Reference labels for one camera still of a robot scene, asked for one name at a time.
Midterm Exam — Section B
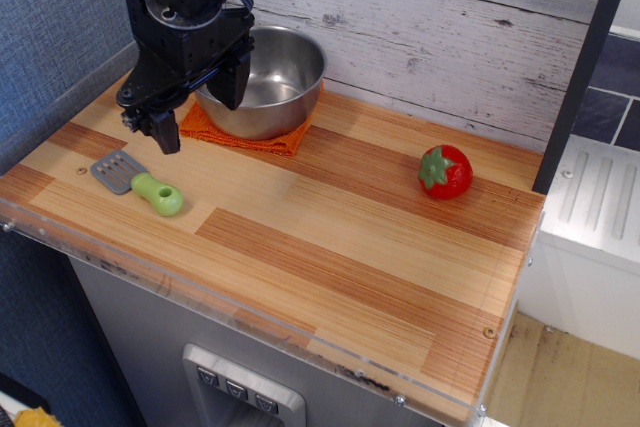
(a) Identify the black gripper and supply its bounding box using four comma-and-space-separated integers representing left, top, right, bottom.
117, 9, 254, 155

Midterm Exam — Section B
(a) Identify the green handled grey spatula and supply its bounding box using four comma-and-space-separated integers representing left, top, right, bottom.
90, 150, 184, 217

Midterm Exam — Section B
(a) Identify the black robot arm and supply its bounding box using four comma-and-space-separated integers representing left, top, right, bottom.
116, 0, 254, 154

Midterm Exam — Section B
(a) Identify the stainless steel pot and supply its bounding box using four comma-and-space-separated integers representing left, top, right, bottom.
195, 26, 327, 140

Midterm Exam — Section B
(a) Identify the red toy strawberry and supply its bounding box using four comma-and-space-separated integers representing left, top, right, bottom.
418, 144, 474, 200

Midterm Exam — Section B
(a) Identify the orange cloth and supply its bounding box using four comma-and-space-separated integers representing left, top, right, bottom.
179, 81, 323, 156

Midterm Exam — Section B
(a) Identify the grey toy fridge cabinet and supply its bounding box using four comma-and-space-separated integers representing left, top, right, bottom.
68, 255, 451, 427

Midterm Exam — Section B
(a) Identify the yellow object at corner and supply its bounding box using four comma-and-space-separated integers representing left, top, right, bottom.
14, 408, 62, 427

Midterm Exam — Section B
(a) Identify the white toy sink unit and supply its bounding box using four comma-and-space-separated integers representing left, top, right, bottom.
518, 136, 639, 357

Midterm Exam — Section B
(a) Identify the black vertical post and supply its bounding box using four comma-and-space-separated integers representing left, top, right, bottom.
532, 0, 621, 194

